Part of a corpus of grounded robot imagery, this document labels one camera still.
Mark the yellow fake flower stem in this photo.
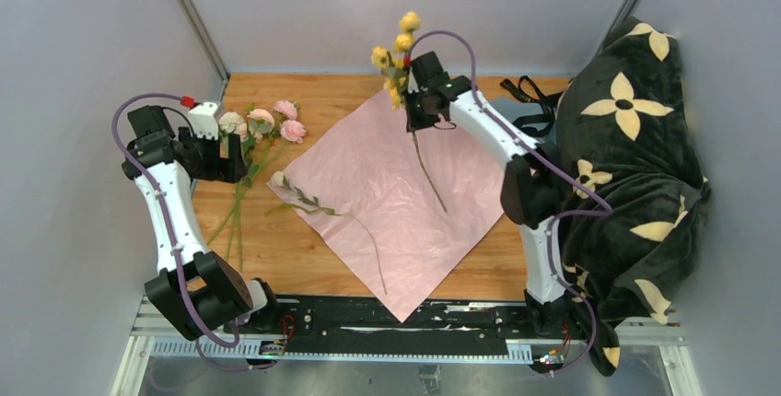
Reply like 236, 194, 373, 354
370, 11, 449, 214

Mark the pink fake flower stem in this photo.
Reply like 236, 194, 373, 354
207, 99, 306, 242

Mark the small bud leafy sprig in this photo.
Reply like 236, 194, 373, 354
269, 170, 388, 295

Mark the pink wrapping paper sheet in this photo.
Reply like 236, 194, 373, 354
282, 91, 503, 321

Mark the white fake rose stem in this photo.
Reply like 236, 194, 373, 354
218, 111, 256, 272

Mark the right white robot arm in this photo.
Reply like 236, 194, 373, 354
402, 52, 567, 339

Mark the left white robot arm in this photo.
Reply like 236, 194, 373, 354
122, 97, 283, 341

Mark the light blue cloth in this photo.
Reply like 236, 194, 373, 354
490, 98, 555, 138

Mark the dark floral blanket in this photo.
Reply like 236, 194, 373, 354
555, 17, 711, 377

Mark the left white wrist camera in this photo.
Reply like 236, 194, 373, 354
186, 101, 223, 141

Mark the black strap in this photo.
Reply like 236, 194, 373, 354
500, 76, 565, 138

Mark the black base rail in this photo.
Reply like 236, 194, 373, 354
239, 294, 585, 366

